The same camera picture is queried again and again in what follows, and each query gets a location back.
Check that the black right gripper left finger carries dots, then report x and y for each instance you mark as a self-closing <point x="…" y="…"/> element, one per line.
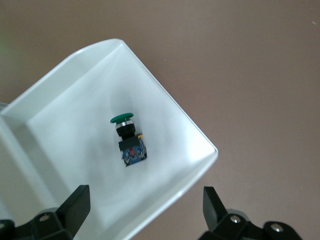
<point x="75" y="210"/>

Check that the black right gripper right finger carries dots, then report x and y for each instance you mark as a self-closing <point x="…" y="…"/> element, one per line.
<point x="215" y="215"/>

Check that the green mushroom push button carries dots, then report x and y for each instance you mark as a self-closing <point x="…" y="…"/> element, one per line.
<point x="130" y="143"/>

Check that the white plastic drawer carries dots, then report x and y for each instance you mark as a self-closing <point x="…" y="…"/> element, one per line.
<point x="82" y="120"/>

